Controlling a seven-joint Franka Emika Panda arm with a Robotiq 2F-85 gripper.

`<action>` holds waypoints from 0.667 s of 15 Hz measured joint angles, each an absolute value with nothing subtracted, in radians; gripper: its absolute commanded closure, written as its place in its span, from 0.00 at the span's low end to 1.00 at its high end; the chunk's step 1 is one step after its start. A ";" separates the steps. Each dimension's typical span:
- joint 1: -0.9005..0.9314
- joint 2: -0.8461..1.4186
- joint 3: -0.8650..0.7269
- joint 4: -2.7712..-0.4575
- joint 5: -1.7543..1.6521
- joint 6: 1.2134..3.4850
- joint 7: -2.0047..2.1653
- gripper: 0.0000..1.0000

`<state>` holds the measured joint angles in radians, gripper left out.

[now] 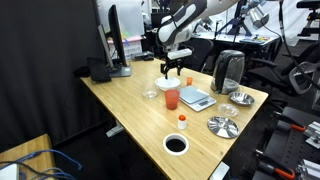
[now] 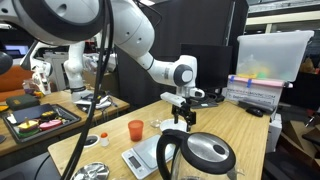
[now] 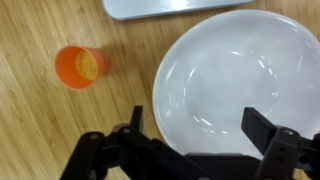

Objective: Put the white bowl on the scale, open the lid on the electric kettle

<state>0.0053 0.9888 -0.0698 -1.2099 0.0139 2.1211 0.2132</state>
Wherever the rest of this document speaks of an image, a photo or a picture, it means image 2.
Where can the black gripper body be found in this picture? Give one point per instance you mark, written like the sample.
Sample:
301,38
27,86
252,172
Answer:
185,107

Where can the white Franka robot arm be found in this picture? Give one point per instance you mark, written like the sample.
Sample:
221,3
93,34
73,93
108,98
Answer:
133,30

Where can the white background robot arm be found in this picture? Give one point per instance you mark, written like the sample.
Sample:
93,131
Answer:
75,73

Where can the small clear glass bowl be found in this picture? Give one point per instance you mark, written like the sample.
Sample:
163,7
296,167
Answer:
155,124

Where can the white digital kitchen scale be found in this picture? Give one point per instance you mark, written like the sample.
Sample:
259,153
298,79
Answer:
143,160

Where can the pink flat lid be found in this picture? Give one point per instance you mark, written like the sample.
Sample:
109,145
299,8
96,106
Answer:
263,82

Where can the bowl with dark liquid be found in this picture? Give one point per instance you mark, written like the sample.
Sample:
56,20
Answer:
95,141

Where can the grey monitor stand base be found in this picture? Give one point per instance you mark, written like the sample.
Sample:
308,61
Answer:
203,104

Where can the red plastic cup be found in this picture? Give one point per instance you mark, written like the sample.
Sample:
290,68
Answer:
135,130

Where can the black computer monitor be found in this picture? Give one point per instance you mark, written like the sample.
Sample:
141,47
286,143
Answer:
208,66

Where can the black computer mouse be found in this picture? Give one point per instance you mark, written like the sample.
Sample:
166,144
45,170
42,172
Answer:
255,112

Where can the white printed cardboard box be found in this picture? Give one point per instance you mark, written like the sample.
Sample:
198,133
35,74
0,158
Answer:
253,95

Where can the white bottle orange cap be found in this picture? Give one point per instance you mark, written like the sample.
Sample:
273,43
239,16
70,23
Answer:
104,140

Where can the white carton beside desk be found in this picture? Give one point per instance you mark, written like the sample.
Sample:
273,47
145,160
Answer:
274,131

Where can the round steel plate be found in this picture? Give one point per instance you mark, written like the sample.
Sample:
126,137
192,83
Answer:
93,171

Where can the black plastic tray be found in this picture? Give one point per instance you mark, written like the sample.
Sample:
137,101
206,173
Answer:
70,118

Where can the wooden background table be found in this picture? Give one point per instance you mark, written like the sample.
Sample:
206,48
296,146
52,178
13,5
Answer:
56,98

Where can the pink toy food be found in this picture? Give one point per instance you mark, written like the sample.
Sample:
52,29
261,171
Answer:
50,125

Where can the black yellow toy food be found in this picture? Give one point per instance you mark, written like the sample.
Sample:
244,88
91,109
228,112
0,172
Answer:
49,115

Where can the dark flat notebook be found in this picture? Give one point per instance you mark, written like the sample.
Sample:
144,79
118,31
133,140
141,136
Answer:
30,112

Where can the yellow topped toy sandwich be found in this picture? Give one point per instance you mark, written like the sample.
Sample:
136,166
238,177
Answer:
28,126

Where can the dark green zip case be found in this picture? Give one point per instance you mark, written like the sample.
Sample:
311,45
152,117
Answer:
21,101

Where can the orange sofa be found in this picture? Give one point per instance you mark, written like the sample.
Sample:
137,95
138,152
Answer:
11,80

